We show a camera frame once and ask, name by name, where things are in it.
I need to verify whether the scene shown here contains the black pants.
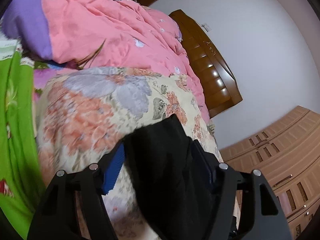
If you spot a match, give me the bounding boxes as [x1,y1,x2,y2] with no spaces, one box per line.
[124,114,215,239]

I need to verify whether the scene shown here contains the green floral fabric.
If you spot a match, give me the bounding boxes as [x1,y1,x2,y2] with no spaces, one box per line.
[1,40,46,239]

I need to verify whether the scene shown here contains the wooden wardrobe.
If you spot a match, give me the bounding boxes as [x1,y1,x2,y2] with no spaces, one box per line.
[220,106,320,239]

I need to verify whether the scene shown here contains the floral bed sheet mattress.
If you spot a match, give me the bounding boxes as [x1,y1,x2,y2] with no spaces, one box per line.
[36,67,222,239]

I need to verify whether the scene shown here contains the pink quilt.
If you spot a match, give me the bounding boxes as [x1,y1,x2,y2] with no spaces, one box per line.
[2,0,209,121]

